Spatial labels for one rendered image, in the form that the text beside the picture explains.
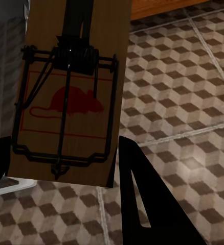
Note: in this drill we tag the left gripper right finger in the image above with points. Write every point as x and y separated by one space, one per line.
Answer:
169 223

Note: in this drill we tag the mousetrap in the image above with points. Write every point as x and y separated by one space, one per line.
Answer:
69 98

